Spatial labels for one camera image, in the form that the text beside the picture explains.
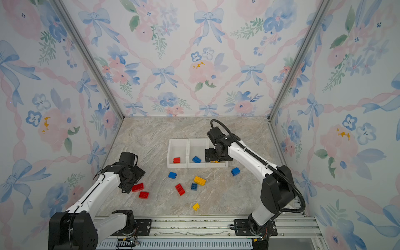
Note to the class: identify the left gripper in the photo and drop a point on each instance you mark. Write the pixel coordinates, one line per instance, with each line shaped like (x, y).
(139, 172)

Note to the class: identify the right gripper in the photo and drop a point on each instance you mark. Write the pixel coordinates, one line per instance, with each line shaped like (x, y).
(209, 155)

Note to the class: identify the blue square lego brick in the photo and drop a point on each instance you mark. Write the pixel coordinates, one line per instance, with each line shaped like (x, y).
(196, 160)

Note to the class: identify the red long lego brick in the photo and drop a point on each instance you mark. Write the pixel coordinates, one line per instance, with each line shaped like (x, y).
(138, 187)

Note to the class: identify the blue tall lego brick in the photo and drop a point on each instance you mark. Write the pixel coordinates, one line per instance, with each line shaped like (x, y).
(235, 171)

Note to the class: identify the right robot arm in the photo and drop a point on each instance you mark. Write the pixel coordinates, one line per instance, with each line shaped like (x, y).
(277, 187)

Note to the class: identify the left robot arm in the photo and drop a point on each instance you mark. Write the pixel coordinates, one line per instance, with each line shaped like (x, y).
(76, 229)

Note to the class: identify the red lego brick near base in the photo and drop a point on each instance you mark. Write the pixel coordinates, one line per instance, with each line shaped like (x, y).
(144, 195)

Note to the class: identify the dark blue lego brick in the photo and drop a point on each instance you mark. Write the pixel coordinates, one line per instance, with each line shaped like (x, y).
(194, 186)

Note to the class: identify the blue lego brick left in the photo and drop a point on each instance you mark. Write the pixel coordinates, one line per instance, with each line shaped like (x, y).
(172, 175)

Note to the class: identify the red curved lego brick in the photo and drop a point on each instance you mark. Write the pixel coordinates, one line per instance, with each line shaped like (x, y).
(180, 189)

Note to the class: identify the small yellow lego brick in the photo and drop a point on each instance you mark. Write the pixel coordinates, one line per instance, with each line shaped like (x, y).
(196, 206)

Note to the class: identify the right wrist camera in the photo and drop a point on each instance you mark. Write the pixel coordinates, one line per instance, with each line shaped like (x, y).
(215, 135)

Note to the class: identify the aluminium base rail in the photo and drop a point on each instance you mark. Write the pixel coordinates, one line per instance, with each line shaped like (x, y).
(198, 233)

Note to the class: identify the left aluminium corner post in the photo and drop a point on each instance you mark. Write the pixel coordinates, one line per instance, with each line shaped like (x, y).
(65, 17)

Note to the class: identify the aluminium corner post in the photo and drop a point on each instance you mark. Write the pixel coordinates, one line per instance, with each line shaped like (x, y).
(65, 17)
(298, 59)

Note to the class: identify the right aluminium corner post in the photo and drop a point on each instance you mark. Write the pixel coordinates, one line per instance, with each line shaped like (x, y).
(298, 59)

